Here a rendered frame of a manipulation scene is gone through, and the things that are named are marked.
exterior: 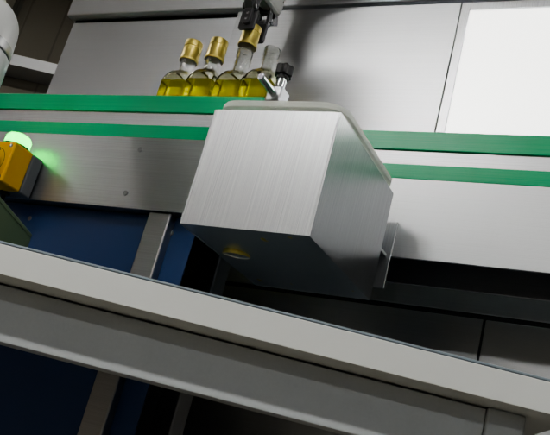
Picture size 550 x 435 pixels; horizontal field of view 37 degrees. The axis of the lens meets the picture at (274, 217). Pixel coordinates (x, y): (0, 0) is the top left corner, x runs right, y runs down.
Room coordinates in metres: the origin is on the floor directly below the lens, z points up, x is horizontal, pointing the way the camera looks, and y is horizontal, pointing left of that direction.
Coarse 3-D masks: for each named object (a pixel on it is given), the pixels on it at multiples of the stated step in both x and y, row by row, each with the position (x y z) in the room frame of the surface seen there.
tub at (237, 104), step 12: (228, 108) 0.94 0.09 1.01; (240, 108) 0.93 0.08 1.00; (252, 108) 0.92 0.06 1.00; (264, 108) 0.91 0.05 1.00; (276, 108) 0.90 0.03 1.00; (288, 108) 0.90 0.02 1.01; (300, 108) 0.88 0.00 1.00; (312, 108) 0.87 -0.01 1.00; (324, 108) 0.87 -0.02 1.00; (336, 108) 0.86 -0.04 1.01; (348, 120) 0.89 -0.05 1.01; (360, 132) 0.91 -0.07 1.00; (372, 156) 0.96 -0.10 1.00; (384, 168) 1.00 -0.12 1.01
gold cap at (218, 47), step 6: (216, 36) 1.34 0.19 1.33; (210, 42) 1.35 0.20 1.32; (216, 42) 1.34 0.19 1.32; (222, 42) 1.34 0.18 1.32; (228, 42) 1.36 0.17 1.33; (210, 48) 1.35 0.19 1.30; (216, 48) 1.34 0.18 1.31; (222, 48) 1.35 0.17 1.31; (210, 54) 1.34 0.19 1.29; (216, 54) 1.34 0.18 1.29; (222, 54) 1.35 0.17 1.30; (222, 60) 1.35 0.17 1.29
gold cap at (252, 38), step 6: (246, 30) 1.32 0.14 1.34; (252, 30) 1.32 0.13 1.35; (258, 30) 1.32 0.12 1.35; (246, 36) 1.32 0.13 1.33; (252, 36) 1.32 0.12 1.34; (258, 36) 1.33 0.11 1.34; (240, 42) 1.34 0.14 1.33; (246, 42) 1.35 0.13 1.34; (252, 42) 1.32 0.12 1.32; (252, 48) 1.35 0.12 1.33
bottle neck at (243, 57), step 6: (240, 48) 1.33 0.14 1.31; (246, 48) 1.32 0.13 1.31; (240, 54) 1.32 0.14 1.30; (246, 54) 1.32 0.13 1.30; (252, 54) 1.33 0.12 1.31; (234, 60) 1.33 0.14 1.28; (240, 60) 1.32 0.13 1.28; (246, 60) 1.32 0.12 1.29; (234, 66) 1.33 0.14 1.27; (240, 66) 1.32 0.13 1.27; (246, 66) 1.33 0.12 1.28; (246, 72) 1.33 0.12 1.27
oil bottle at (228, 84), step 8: (224, 72) 1.32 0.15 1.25; (232, 72) 1.31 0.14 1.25; (240, 72) 1.31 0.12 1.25; (216, 80) 1.32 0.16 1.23; (224, 80) 1.31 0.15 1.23; (232, 80) 1.31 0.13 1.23; (240, 80) 1.30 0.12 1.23; (216, 88) 1.32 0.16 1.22; (224, 88) 1.31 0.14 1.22; (232, 88) 1.30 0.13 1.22; (216, 96) 1.32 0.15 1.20; (224, 96) 1.31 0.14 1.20; (232, 96) 1.30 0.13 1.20
